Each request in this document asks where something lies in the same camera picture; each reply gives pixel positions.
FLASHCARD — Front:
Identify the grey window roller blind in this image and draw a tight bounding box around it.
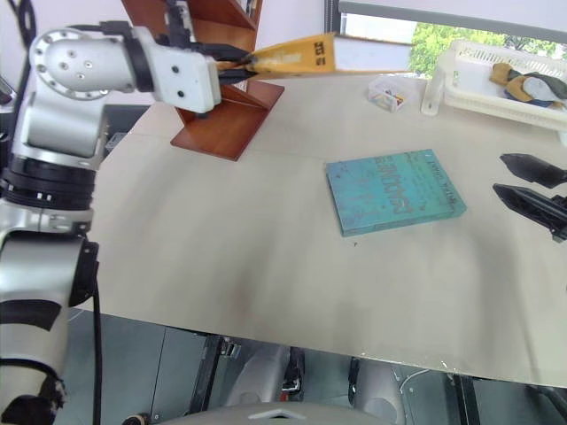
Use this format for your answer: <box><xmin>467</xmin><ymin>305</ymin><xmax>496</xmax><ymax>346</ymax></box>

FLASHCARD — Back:
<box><xmin>338</xmin><ymin>0</ymin><xmax>567</xmax><ymax>44</ymax></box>

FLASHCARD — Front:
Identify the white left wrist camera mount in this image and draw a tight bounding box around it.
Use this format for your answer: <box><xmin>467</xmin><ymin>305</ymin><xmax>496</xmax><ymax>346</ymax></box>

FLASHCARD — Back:
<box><xmin>135</xmin><ymin>26</ymin><xmax>222</xmax><ymax>117</ymax></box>

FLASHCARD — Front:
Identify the black table leg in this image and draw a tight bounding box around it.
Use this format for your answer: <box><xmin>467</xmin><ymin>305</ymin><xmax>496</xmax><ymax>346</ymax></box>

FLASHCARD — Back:
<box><xmin>450</xmin><ymin>374</ymin><xmax>480</xmax><ymax>425</ymax></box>
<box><xmin>189</xmin><ymin>335</ymin><xmax>223</xmax><ymax>416</ymax></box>

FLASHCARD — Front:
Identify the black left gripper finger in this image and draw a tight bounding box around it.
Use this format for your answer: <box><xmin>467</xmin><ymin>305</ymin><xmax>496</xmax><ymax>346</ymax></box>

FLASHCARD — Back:
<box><xmin>193</xmin><ymin>41</ymin><xmax>255</xmax><ymax>64</ymax></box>
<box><xmin>215</xmin><ymin>65</ymin><xmax>260</xmax><ymax>88</ymax></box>

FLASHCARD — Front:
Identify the plush toy in basket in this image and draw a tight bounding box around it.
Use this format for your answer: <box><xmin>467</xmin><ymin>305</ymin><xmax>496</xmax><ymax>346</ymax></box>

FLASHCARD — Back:
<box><xmin>488</xmin><ymin>62</ymin><xmax>532</xmax><ymax>103</ymax></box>

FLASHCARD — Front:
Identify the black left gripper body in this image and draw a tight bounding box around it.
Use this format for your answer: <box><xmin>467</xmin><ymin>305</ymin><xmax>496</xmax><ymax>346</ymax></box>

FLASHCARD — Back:
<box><xmin>155</xmin><ymin>0</ymin><xmax>198</xmax><ymax>53</ymax></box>

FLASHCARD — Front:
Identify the yellow book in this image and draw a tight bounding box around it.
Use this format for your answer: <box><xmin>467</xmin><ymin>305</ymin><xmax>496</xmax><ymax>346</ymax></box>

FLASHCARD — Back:
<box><xmin>246</xmin><ymin>32</ymin><xmax>418</xmax><ymax>83</ymax></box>

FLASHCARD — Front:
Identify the white plastic basket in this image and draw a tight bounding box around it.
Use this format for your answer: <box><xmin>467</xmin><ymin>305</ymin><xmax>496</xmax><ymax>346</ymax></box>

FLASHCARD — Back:
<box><xmin>420</xmin><ymin>38</ymin><xmax>567</xmax><ymax>134</ymax></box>

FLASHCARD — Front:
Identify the wooden bookshelf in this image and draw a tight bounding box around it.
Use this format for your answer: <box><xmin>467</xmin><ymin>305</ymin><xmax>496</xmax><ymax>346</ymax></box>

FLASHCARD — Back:
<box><xmin>120</xmin><ymin>0</ymin><xmax>285</xmax><ymax>163</ymax></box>

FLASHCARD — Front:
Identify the dark window frame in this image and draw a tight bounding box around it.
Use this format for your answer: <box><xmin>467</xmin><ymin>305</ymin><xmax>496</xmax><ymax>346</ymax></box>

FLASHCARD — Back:
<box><xmin>322</xmin><ymin>0</ymin><xmax>346</xmax><ymax>37</ymax></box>

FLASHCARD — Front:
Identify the small clear plastic box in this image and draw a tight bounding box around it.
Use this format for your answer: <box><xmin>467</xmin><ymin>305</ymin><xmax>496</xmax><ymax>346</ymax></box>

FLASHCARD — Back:
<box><xmin>367</xmin><ymin>74</ymin><xmax>417</xmax><ymax>113</ymax></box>

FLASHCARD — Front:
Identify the teal book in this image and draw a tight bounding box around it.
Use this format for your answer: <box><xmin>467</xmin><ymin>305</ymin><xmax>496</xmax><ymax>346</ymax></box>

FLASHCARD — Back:
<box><xmin>325</xmin><ymin>149</ymin><xmax>468</xmax><ymax>238</ymax></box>

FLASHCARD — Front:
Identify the grey work glove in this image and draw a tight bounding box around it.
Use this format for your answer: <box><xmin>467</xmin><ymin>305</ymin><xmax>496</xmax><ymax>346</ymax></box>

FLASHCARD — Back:
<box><xmin>521</xmin><ymin>70</ymin><xmax>567</xmax><ymax>108</ymax></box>

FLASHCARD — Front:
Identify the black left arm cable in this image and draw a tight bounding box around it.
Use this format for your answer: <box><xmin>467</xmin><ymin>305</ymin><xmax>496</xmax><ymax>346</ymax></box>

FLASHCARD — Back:
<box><xmin>89</xmin><ymin>247</ymin><xmax>105</xmax><ymax>425</ymax></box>

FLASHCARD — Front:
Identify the grey rounded shape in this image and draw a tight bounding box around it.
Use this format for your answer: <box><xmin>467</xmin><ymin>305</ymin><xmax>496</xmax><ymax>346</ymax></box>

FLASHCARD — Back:
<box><xmin>228</xmin><ymin>343</ymin><xmax>294</xmax><ymax>405</ymax></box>

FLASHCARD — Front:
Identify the silver robot torso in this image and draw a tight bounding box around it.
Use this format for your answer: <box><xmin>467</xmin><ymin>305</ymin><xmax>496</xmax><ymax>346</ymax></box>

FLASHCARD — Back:
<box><xmin>154</xmin><ymin>399</ymin><xmax>400</xmax><ymax>425</ymax></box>

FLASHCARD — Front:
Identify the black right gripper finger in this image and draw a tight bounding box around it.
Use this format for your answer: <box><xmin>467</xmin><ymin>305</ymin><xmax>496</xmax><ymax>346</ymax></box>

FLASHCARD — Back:
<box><xmin>499</xmin><ymin>152</ymin><xmax>567</xmax><ymax>189</ymax></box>
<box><xmin>492</xmin><ymin>183</ymin><xmax>567</xmax><ymax>243</ymax></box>

